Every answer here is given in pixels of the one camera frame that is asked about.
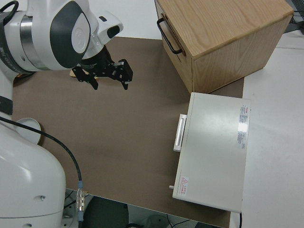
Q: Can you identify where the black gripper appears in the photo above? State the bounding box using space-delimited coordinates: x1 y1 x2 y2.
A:
72 46 133 90

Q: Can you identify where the gray plate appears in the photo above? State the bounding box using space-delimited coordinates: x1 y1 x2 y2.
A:
16 118 44 145

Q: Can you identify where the wooden mug rack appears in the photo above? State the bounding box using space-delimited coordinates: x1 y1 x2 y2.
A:
69 68 99 81

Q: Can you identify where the white toaster oven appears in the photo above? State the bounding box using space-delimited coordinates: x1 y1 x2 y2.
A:
169 92 252 213

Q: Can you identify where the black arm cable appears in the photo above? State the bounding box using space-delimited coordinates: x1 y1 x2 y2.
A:
0 115 86 223

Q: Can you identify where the wooden box with black handle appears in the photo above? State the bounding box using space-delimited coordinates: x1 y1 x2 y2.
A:
154 0 294 94

